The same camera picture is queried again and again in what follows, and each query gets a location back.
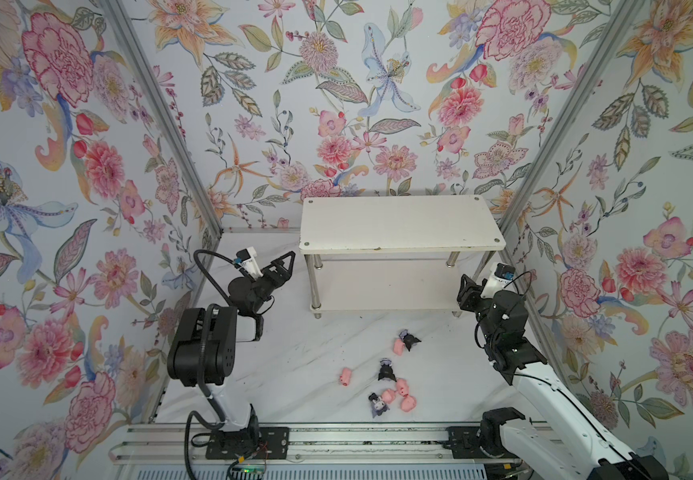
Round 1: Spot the black purple figurine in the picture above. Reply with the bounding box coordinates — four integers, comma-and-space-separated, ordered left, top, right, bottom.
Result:
377, 358, 396, 382
368, 393, 389, 418
398, 329, 421, 351

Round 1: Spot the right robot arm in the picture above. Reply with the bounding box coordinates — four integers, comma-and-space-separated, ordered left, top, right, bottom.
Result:
456, 274, 668, 479

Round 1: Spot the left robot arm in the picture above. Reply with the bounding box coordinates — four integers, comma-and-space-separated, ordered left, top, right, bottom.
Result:
166, 247, 296, 432

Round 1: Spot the white two-tier shelf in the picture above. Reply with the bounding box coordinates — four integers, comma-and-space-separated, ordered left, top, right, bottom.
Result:
300, 195, 506, 318

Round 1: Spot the pink pig toy far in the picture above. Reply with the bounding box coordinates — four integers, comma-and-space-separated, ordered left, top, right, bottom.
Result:
392, 338, 404, 356

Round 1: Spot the pink pig toy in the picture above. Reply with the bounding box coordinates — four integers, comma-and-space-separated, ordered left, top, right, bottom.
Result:
380, 389, 397, 404
400, 395, 417, 412
340, 367, 352, 387
392, 338, 404, 356
395, 378, 409, 397

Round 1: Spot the pink pig toy right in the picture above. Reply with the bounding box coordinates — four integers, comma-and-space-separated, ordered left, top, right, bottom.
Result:
395, 378, 409, 397

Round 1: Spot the pink pig toy near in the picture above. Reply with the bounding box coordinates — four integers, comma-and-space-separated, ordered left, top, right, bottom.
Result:
400, 395, 417, 412

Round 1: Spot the pink pig toy left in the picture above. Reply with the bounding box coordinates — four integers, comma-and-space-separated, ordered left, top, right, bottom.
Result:
340, 367, 352, 387

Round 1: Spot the pink pig toy centre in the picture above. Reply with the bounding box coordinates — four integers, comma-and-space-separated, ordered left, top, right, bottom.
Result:
380, 389, 397, 404

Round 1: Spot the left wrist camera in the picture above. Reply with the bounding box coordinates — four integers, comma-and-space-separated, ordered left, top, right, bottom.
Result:
232, 247, 262, 281

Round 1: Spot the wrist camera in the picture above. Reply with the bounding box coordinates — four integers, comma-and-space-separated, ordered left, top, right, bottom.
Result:
481, 263, 515, 299
232, 247, 262, 281

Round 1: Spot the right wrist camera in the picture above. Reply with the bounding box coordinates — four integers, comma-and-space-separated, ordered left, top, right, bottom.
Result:
481, 263, 515, 299

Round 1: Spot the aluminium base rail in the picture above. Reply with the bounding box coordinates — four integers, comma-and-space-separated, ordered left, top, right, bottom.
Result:
110, 422, 470, 465

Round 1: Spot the aluminium corner post right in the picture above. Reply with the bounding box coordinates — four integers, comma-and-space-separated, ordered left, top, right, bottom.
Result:
499, 1, 642, 234

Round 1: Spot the aluminium corner post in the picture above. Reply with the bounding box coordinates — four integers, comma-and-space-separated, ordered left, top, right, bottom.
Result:
499, 1, 642, 234
100, 0, 222, 239

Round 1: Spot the aluminium corner post left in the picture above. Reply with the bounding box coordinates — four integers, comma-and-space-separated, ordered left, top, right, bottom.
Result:
100, 0, 222, 239

